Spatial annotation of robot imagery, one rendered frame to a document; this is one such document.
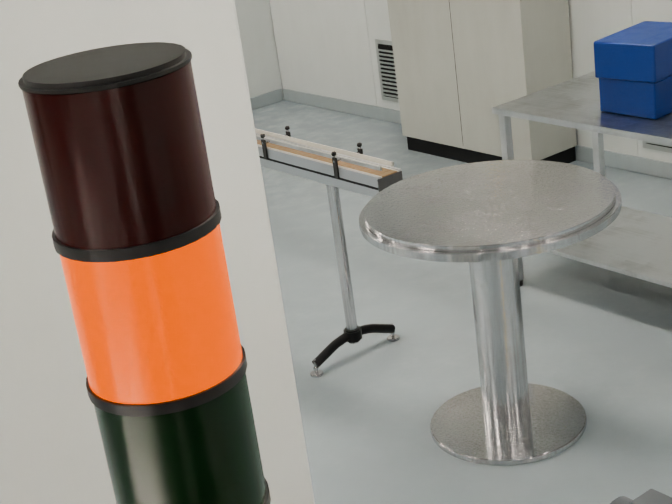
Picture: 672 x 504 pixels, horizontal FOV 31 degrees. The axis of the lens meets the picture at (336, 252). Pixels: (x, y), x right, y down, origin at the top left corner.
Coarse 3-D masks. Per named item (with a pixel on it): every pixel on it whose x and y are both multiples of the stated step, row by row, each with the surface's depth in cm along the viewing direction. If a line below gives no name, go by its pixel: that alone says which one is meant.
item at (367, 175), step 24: (264, 144) 539; (288, 144) 530; (312, 144) 527; (360, 144) 506; (288, 168) 532; (312, 168) 517; (336, 168) 501; (360, 168) 497; (384, 168) 493; (360, 192) 494
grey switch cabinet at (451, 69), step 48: (432, 0) 763; (480, 0) 729; (528, 0) 708; (432, 48) 777; (480, 48) 742; (528, 48) 716; (432, 96) 792; (480, 96) 756; (432, 144) 811; (480, 144) 770; (528, 144) 736; (576, 144) 759
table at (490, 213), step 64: (384, 192) 465; (448, 192) 456; (512, 192) 446; (576, 192) 437; (448, 256) 405; (512, 256) 401; (512, 320) 452; (512, 384) 461; (448, 448) 461; (512, 448) 455
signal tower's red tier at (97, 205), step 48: (48, 96) 34; (96, 96) 33; (144, 96) 34; (192, 96) 35; (48, 144) 34; (96, 144) 34; (144, 144) 34; (192, 144) 35; (48, 192) 35; (96, 192) 34; (144, 192) 34; (192, 192) 35; (96, 240) 35; (144, 240) 35
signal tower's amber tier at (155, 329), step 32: (160, 256) 35; (192, 256) 36; (224, 256) 38; (96, 288) 36; (128, 288) 35; (160, 288) 35; (192, 288) 36; (224, 288) 37; (96, 320) 36; (128, 320) 36; (160, 320) 36; (192, 320) 36; (224, 320) 37; (96, 352) 37; (128, 352) 36; (160, 352) 36; (192, 352) 36; (224, 352) 37; (96, 384) 37; (128, 384) 36; (160, 384) 36; (192, 384) 37
